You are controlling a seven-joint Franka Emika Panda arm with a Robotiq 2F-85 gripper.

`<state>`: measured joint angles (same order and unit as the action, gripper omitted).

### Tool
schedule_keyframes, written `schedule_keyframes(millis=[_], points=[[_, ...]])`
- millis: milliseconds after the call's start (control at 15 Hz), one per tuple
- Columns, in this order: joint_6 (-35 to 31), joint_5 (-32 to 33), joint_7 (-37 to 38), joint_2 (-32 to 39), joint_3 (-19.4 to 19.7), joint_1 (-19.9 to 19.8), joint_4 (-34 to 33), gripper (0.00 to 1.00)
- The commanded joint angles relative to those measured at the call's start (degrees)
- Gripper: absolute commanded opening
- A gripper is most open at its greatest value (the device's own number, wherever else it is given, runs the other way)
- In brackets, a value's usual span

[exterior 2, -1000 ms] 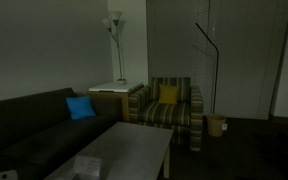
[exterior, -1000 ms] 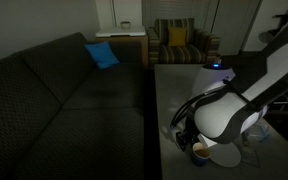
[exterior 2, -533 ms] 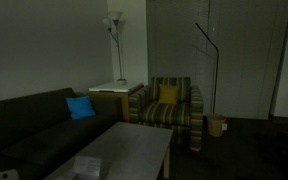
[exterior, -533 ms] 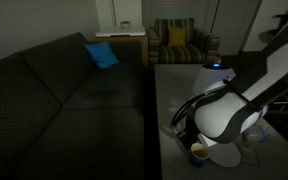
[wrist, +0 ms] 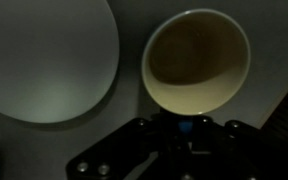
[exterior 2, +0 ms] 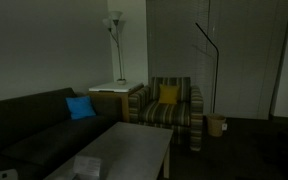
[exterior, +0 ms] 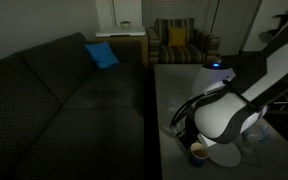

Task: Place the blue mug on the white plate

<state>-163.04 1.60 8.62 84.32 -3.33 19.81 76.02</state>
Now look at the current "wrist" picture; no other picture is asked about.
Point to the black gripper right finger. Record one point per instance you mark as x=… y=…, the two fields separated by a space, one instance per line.
x=240 y=150

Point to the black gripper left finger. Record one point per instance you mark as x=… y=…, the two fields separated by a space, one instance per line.
x=124 y=150

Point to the white plate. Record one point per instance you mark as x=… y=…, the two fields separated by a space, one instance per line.
x=44 y=60

